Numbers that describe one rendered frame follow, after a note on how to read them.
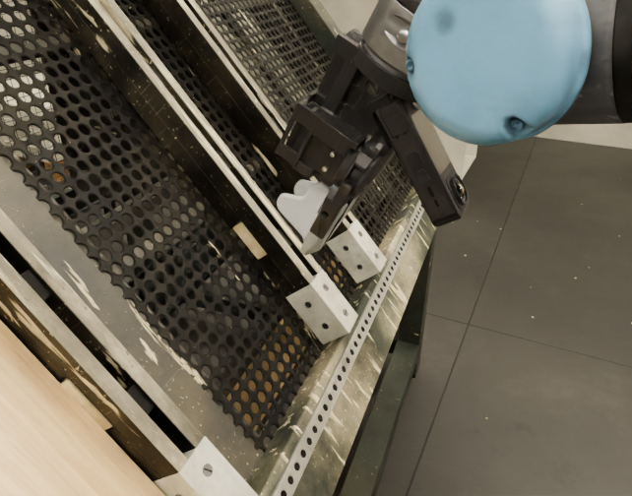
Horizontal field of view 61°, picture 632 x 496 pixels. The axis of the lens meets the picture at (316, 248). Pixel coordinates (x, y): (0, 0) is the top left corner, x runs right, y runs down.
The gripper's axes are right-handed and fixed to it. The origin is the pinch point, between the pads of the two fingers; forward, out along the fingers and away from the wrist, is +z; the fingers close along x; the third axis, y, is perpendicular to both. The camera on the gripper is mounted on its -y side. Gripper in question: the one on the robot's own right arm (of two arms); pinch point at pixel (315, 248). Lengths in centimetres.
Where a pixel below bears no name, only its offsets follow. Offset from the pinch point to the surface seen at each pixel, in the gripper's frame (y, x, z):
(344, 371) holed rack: -13, -27, 41
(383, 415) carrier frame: -39, -85, 107
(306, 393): -9.7, -18.8, 42.0
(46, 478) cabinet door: 9.2, 20.5, 32.6
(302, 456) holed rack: -14.5, -7.1, 40.1
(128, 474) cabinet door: 3.1, 13.5, 35.3
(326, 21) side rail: 53, -125, 21
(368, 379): -18, -33, 44
